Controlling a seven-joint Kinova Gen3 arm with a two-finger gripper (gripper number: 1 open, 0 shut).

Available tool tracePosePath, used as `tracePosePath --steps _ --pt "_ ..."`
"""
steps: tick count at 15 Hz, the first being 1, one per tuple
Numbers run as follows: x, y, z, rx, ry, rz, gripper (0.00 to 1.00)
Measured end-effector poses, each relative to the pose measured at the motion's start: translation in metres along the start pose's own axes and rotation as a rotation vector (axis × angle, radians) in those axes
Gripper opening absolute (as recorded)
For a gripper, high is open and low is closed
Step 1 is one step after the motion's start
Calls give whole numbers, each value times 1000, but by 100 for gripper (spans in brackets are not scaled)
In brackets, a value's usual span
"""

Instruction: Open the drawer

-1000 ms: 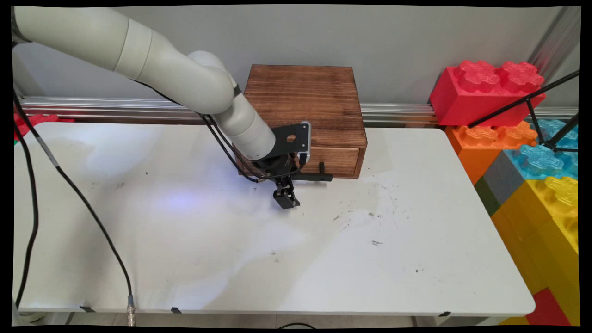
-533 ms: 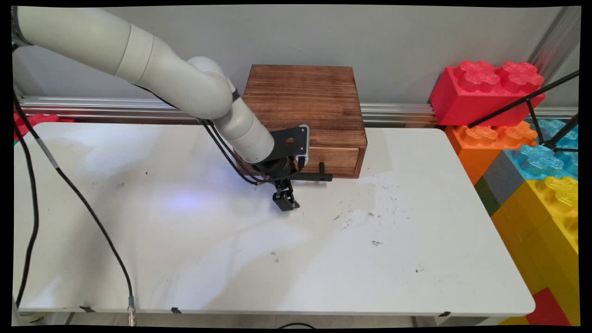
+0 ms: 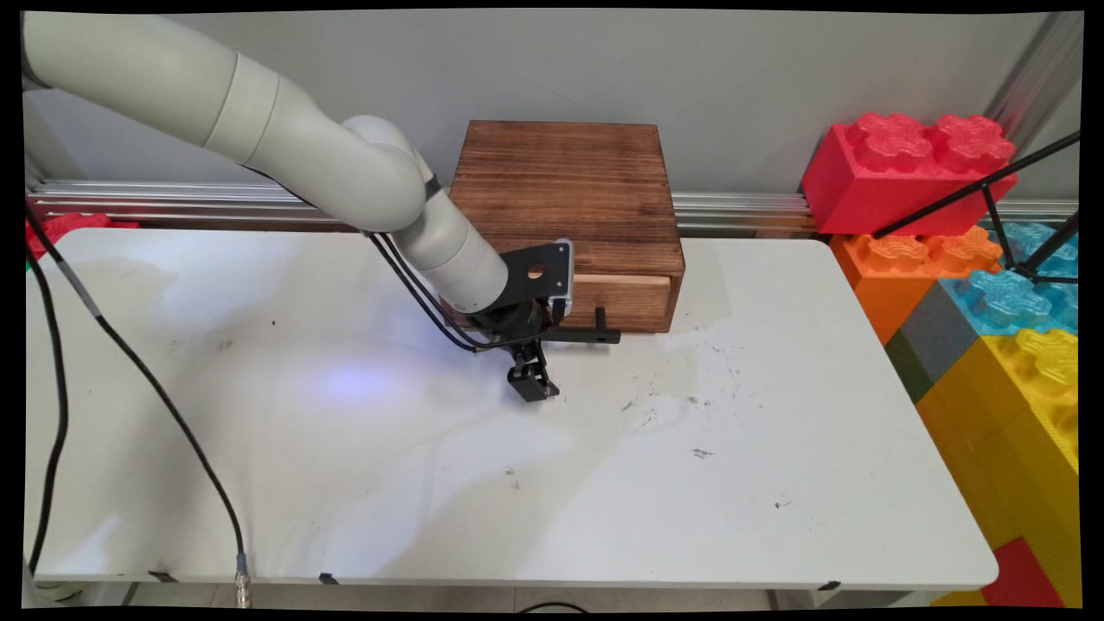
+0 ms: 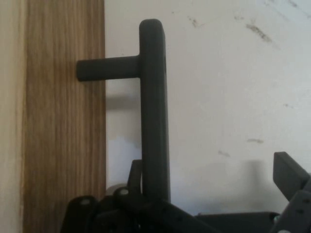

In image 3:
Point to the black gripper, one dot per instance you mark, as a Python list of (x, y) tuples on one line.
[(516, 321)]

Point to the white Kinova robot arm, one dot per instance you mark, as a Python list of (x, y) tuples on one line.
[(285, 138)]

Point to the light wooden drawer front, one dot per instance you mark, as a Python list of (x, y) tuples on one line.
[(625, 297)]

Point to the brown wooden drawer box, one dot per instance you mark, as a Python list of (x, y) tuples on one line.
[(561, 181)]

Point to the dark green toy brick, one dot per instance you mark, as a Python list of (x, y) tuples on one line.
[(900, 362)]

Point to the orange toy brick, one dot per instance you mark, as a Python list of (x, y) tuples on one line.
[(897, 276)]

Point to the grey toy brick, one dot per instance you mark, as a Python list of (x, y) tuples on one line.
[(936, 345)]

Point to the big red toy brick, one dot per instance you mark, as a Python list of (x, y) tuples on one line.
[(897, 172)]

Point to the yellow toy brick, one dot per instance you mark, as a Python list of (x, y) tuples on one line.
[(1009, 431)]

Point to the blue toy brick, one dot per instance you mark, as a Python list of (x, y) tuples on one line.
[(1009, 293)]

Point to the red brick behind table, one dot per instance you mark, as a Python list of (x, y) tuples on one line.
[(73, 226)]

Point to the black tripod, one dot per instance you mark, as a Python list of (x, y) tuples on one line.
[(1000, 207)]

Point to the small red flat brick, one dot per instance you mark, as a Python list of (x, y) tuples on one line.
[(1022, 578)]

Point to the vertical aluminium profile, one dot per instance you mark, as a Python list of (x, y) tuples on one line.
[(1035, 78)]

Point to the black wrist camera mount plate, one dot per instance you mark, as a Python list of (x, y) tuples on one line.
[(539, 269)]

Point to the horizontal aluminium rail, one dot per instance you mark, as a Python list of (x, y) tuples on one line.
[(172, 203)]

